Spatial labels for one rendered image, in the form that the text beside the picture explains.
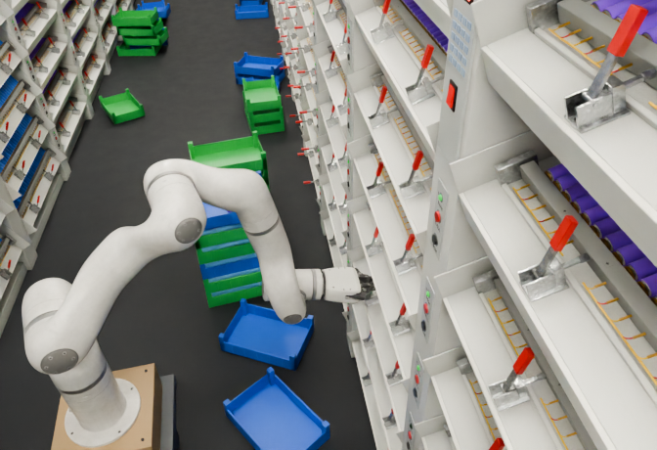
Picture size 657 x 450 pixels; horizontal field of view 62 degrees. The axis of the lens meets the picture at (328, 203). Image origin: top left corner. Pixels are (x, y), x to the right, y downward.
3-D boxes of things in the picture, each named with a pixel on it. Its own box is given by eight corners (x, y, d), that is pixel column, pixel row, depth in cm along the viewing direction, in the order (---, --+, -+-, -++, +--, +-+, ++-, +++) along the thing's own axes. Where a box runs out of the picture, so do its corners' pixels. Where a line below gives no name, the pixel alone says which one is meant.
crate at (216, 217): (192, 233, 198) (188, 215, 193) (187, 201, 213) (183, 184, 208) (273, 216, 205) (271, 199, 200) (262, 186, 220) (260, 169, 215)
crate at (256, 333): (220, 350, 205) (217, 337, 200) (243, 311, 220) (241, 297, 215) (295, 371, 197) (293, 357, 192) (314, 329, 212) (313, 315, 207)
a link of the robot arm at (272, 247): (282, 249, 122) (313, 324, 143) (277, 201, 133) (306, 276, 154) (242, 259, 122) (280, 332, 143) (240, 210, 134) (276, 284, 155)
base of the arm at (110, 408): (54, 449, 136) (25, 410, 124) (79, 381, 151) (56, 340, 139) (130, 446, 136) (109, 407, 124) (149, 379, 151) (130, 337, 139)
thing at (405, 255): (421, 345, 104) (400, 302, 95) (358, 170, 151) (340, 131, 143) (523, 307, 101) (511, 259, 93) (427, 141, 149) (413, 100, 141)
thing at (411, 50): (443, 177, 80) (417, 100, 72) (360, 32, 128) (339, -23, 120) (577, 122, 78) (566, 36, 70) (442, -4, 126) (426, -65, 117)
